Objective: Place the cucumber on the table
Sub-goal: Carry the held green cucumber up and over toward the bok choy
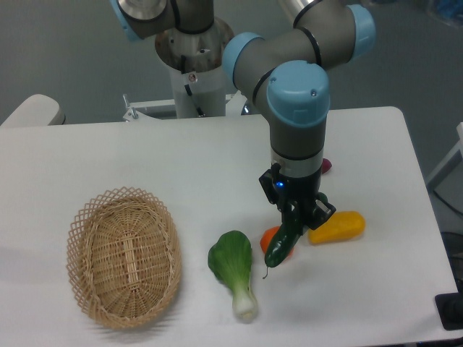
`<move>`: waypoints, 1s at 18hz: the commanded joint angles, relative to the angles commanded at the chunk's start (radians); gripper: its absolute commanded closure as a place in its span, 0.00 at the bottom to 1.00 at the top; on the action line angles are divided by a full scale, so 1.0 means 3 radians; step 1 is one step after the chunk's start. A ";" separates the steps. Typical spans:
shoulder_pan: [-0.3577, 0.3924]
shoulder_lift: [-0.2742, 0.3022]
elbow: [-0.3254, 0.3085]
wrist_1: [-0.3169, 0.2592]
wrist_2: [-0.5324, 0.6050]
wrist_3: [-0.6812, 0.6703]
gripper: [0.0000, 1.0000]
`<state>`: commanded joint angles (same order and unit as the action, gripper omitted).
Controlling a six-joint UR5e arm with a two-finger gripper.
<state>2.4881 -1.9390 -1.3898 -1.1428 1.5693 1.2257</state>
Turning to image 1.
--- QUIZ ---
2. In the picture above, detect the white furniture at right edge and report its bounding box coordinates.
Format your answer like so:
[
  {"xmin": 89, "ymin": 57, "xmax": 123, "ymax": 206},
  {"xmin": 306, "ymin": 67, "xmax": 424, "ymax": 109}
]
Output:
[{"xmin": 425, "ymin": 122, "xmax": 462, "ymax": 192}]

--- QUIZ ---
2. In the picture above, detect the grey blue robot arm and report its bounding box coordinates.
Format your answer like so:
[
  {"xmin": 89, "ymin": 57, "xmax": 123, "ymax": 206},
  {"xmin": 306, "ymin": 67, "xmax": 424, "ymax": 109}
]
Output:
[{"xmin": 111, "ymin": 1, "xmax": 375, "ymax": 235}]

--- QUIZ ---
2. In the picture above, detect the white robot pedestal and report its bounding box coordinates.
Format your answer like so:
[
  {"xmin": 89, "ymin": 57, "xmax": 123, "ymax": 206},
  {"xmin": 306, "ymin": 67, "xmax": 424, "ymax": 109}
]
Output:
[{"xmin": 122, "ymin": 9, "xmax": 234, "ymax": 119}]

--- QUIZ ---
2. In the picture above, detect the green bok choy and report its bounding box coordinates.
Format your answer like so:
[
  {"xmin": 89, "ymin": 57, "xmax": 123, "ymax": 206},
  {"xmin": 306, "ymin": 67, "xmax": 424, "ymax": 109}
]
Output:
[{"xmin": 208, "ymin": 230, "xmax": 258, "ymax": 322}]

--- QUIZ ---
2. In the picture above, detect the white chair armrest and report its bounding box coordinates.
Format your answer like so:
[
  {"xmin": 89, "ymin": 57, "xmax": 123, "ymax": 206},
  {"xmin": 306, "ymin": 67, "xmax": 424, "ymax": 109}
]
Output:
[{"xmin": 1, "ymin": 94, "xmax": 66, "ymax": 129}]

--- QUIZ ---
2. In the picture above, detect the red purple vegetable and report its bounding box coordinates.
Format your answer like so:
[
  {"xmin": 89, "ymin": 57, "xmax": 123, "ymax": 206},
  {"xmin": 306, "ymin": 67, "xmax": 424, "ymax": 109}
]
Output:
[{"xmin": 321, "ymin": 158, "xmax": 332, "ymax": 174}]

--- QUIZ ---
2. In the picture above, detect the woven wicker basket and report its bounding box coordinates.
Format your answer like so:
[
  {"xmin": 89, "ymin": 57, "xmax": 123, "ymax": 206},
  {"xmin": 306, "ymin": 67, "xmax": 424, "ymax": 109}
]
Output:
[{"xmin": 66, "ymin": 187, "xmax": 182, "ymax": 329}]

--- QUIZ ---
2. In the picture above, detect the yellow pepper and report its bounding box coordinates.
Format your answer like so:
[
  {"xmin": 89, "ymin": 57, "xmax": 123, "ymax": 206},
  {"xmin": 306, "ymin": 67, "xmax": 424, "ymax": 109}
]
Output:
[{"xmin": 307, "ymin": 211, "xmax": 366, "ymax": 245}]

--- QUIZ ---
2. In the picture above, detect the orange vegetable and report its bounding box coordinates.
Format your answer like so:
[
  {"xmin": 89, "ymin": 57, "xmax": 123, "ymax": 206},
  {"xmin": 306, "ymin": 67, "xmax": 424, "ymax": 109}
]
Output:
[{"xmin": 260, "ymin": 226, "xmax": 294, "ymax": 261}]

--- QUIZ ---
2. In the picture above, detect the green cucumber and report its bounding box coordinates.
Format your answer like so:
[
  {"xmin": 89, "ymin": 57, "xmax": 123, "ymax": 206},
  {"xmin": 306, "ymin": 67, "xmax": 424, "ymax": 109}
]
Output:
[{"xmin": 264, "ymin": 192, "xmax": 336, "ymax": 268}]

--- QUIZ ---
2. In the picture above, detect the black camera module on gripper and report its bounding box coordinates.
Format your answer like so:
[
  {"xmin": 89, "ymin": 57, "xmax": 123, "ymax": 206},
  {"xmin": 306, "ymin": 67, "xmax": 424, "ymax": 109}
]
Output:
[{"xmin": 258, "ymin": 169, "xmax": 279, "ymax": 205}]

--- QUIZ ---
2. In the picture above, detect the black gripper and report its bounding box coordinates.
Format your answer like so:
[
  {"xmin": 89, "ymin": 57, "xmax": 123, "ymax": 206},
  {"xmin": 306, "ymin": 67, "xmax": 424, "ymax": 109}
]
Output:
[{"xmin": 271, "ymin": 163, "xmax": 336, "ymax": 234}]

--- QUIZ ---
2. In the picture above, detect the black device at table edge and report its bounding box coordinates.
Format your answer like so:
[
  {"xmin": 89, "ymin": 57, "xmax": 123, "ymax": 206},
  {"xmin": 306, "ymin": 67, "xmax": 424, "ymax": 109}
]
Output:
[{"xmin": 435, "ymin": 293, "xmax": 462, "ymax": 331}]

